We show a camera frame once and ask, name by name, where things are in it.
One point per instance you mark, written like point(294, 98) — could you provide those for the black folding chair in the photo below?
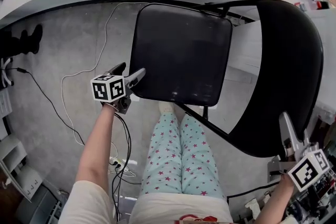
point(181, 55)

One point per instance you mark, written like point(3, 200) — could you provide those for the person's white printed shirt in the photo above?
point(86, 207)

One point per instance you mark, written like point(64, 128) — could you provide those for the person's right forearm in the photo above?
point(275, 202)

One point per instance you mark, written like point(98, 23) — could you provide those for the person's star-patterned trousers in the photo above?
point(181, 160)

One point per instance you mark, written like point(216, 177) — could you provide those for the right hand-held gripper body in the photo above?
point(307, 170)

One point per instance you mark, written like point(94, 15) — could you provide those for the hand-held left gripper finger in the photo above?
point(116, 69)
point(136, 76)

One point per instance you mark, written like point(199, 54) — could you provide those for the white water dispenser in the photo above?
point(246, 44)

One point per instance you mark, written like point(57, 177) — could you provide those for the person's left forearm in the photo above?
point(94, 149)

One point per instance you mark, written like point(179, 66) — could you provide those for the person's white slipper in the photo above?
point(166, 107)

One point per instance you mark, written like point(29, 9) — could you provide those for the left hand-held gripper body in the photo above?
point(105, 89)

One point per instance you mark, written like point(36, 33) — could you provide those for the white power strip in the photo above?
point(122, 166)

